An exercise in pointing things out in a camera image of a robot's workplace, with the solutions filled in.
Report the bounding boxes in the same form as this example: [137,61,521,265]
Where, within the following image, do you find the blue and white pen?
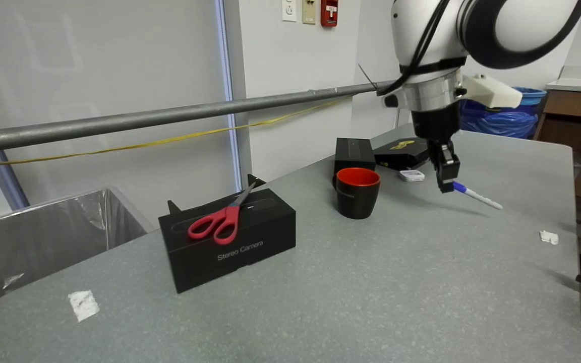
[452,181,504,210]

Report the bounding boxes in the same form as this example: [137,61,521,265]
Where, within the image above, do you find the red and black mug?
[332,167,382,220]

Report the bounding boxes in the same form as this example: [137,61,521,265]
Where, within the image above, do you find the flat black box gold print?
[373,137,430,171]

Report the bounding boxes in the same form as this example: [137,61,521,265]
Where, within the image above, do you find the blue bin with blue liner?
[459,86,548,140]

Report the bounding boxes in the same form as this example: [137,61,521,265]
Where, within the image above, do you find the small black box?
[334,137,376,177]

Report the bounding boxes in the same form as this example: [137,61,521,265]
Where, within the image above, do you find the wooden desk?
[533,66,581,203]

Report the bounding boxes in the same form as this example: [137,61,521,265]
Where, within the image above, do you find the red fire alarm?
[320,0,339,28]

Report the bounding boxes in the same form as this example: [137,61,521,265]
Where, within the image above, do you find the grey metal pole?
[0,80,398,155]

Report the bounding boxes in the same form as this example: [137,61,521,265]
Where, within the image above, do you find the white tape piece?
[67,289,101,323]

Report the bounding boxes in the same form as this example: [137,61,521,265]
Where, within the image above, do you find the grey bin with clear liner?
[0,186,156,349]

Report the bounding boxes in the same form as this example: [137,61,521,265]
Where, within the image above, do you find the large black camera box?
[158,174,297,294]

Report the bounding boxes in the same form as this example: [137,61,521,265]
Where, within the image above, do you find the red handled scissors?
[187,183,257,246]

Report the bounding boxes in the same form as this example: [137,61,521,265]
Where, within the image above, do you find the yellow cable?
[0,95,353,170]

